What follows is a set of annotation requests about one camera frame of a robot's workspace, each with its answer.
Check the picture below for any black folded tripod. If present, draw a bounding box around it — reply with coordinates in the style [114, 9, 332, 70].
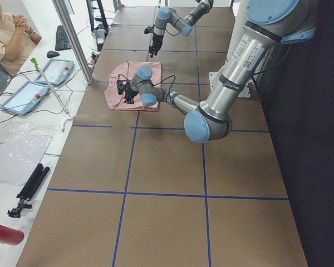
[7, 163, 50, 218]

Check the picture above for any black computer mouse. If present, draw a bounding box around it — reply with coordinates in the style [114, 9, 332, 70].
[46, 50, 60, 58]

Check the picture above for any near teach pendant tablet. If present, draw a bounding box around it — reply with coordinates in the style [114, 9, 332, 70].
[0, 81, 49, 115]

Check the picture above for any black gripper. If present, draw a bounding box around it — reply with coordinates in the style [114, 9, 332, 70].
[149, 33, 164, 58]
[124, 83, 136, 105]

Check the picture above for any teach pendant tablet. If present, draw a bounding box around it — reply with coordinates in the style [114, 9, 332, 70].
[0, 81, 49, 115]
[40, 58, 74, 86]

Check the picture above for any seated person beige shirt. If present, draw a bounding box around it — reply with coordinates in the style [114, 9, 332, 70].
[0, 3, 42, 76]

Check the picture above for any red cylinder bottle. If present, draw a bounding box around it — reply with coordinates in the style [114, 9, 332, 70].
[0, 225, 24, 245]

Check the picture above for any far teach pendant tablet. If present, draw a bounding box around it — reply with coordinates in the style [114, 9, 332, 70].
[40, 58, 74, 86]

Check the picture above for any aluminium frame post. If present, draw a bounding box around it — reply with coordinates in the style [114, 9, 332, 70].
[52, 0, 94, 85]

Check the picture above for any black keyboard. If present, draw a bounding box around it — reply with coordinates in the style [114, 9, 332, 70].
[55, 25, 71, 51]

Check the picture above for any clear plastic bag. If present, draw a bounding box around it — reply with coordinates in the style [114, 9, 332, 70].
[0, 122, 58, 185]

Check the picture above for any pink Snoopy t-shirt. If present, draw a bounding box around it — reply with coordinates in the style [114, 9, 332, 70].
[104, 61, 162, 112]

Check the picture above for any long metal grabber stick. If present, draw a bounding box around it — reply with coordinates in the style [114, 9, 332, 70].
[30, 57, 73, 132]

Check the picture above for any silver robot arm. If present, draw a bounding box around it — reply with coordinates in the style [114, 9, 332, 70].
[117, 0, 318, 143]
[144, 0, 214, 58]

